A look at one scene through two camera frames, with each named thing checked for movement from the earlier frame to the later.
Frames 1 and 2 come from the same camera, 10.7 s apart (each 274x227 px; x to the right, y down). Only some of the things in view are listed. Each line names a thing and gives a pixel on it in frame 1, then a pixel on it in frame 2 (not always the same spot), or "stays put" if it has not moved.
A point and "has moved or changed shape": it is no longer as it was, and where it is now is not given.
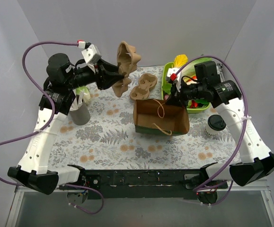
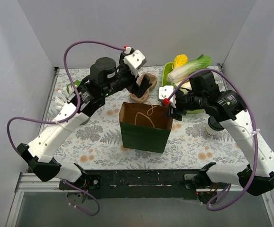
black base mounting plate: (148, 183) stays put
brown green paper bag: (157, 117) has moved or changed shape
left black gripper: (101, 77) -> (132, 80)
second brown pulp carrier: (147, 82) stays put
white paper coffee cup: (209, 131) stays put
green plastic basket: (166, 65) stays put
